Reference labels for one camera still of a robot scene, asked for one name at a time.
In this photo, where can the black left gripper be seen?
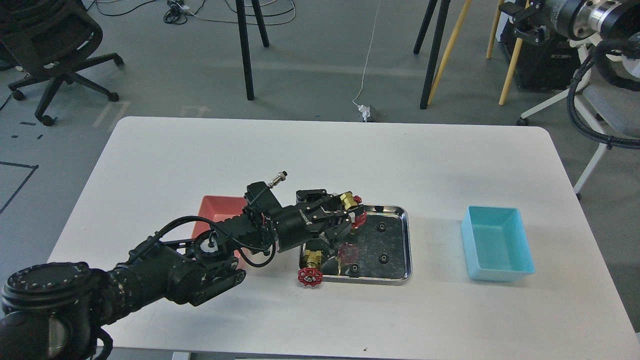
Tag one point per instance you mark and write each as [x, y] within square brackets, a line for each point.
[315, 212]

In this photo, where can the brass valve red wheel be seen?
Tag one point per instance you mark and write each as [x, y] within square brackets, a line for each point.
[353, 203]

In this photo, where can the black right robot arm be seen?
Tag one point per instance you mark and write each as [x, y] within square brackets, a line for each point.
[616, 22]

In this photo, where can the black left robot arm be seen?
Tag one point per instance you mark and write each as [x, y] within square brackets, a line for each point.
[58, 310]

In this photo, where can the black gear front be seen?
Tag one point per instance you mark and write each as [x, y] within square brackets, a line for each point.
[353, 269]

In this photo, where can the brass valve front left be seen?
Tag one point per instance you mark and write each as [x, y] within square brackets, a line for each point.
[310, 274]

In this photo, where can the pink plastic box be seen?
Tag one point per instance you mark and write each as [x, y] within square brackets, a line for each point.
[217, 209]

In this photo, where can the blue plastic box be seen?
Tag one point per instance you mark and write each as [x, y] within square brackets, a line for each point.
[495, 244]

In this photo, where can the metal tray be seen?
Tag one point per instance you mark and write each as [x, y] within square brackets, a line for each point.
[364, 245]

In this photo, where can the white power adapter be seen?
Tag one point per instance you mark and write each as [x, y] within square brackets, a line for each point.
[369, 114]

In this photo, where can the black tripod right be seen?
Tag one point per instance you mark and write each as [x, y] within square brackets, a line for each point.
[435, 46]

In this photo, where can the grey white chair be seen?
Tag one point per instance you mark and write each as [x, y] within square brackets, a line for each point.
[610, 114]

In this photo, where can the black office chair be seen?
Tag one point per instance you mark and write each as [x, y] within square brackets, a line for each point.
[52, 40]

